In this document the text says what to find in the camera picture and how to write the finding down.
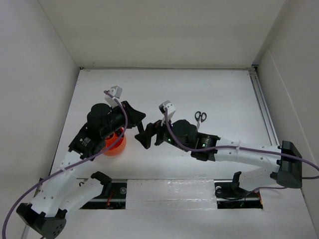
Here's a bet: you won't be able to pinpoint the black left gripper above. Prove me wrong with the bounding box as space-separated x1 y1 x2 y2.
101 101 145 138

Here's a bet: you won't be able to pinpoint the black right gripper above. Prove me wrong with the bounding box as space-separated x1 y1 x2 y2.
135 114 190 152

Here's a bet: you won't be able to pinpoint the black handled scissors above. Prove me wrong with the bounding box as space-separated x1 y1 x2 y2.
194 111 207 130

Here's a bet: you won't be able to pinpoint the blue black highlighter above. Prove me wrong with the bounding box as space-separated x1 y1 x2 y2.
137 121 145 133

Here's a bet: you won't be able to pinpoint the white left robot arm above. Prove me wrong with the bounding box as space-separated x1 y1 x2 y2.
16 101 146 239

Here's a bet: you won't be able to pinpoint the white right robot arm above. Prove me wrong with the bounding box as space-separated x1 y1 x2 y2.
135 119 302 196

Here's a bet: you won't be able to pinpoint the orange round divided container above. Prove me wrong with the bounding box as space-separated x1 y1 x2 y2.
103 133 127 156

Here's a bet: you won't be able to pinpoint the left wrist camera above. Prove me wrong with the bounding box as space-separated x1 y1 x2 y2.
104 86 122 108

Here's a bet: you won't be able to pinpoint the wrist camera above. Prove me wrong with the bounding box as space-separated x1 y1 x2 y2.
159 101 176 126
104 86 122 108

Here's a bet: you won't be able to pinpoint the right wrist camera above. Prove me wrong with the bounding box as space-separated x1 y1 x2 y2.
159 101 176 126

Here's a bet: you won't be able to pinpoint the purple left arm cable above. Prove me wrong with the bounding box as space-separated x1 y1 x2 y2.
1 91 130 239

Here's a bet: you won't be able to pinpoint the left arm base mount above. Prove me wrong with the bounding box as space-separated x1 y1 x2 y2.
81 181 127 210

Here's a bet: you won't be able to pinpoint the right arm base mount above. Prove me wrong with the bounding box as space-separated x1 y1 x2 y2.
215 181 263 209

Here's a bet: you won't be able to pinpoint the aluminium rail right side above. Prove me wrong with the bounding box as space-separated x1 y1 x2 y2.
248 65 281 145

